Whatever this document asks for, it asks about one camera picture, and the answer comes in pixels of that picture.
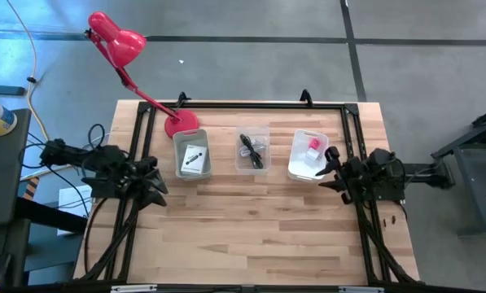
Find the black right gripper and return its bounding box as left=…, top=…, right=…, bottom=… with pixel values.
left=315, top=157, right=368, bottom=204

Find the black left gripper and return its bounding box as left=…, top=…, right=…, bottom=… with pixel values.
left=128, top=168, right=169, bottom=209

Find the white card reader box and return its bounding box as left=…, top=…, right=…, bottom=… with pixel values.
left=179, top=144, right=208, bottom=177

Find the white braided cable bundle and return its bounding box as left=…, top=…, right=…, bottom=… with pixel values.
left=239, top=138, right=269, bottom=159

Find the black USB cable bundle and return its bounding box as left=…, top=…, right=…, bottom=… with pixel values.
left=239, top=133, right=265, bottom=170

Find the white plastic bin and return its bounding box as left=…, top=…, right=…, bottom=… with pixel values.
left=287, top=129, right=331, bottom=183

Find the grey plastic bin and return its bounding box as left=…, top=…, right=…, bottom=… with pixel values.
left=173, top=129, right=212, bottom=182

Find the clear plastic bin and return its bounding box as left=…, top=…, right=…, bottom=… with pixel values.
left=234, top=124, right=273, bottom=176

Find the white paper sheet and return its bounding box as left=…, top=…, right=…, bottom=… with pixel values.
left=56, top=184, right=94, bottom=237

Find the dark metal stand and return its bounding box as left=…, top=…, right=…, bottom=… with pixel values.
left=431, top=101, right=486, bottom=238

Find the red desk lamp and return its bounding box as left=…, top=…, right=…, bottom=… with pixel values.
left=85, top=11, right=200, bottom=138

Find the dark grey side desk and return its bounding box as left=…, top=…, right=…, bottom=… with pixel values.
left=0, top=107, right=33, bottom=230

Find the flat black floor strip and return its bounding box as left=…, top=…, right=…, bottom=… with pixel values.
left=0, top=84, right=27, bottom=98

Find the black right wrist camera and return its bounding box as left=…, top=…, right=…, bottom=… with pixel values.
left=324, top=146, right=342, bottom=163

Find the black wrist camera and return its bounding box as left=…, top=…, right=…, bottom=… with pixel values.
left=134, top=156, right=160, bottom=173
left=324, top=146, right=342, bottom=163

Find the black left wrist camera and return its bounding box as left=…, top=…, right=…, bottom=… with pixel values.
left=134, top=156, right=160, bottom=173

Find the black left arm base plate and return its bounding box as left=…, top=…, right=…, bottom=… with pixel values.
left=90, top=174, right=151, bottom=200

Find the black frame clamp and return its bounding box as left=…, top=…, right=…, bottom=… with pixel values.
left=299, top=88, right=315, bottom=108
left=176, top=90, right=193, bottom=108

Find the black aluminium table frame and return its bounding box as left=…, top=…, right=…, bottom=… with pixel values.
left=73, top=100, right=421, bottom=286

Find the yellow floor cable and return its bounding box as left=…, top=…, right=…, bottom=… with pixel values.
left=5, top=0, right=50, bottom=142

